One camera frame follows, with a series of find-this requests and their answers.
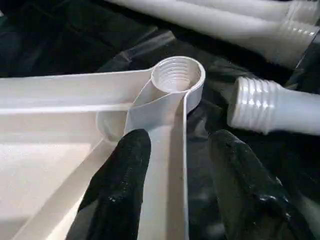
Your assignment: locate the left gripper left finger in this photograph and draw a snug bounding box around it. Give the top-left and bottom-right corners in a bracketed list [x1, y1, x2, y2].
[65, 128, 152, 240]

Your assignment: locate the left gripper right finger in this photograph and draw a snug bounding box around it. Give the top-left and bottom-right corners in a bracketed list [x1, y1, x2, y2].
[208, 128, 319, 240]

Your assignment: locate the white plastic table top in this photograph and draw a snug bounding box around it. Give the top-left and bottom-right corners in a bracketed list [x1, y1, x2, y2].
[0, 56, 206, 240]

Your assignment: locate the black mat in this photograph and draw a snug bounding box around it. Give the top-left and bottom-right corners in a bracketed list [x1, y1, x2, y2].
[0, 0, 320, 240]

